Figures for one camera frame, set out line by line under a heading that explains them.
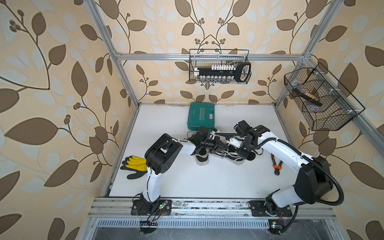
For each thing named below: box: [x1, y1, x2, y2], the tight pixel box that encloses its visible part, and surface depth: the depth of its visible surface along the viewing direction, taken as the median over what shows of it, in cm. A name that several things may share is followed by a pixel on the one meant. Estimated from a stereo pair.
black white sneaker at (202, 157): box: [195, 147, 209, 166], surface depth 88 cm
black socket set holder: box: [193, 61, 252, 83], surface depth 86 cm
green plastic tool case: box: [187, 102, 215, 130], surface depth 111 cm
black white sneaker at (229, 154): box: [209, 144, 244, 165], surface depth 87 cm
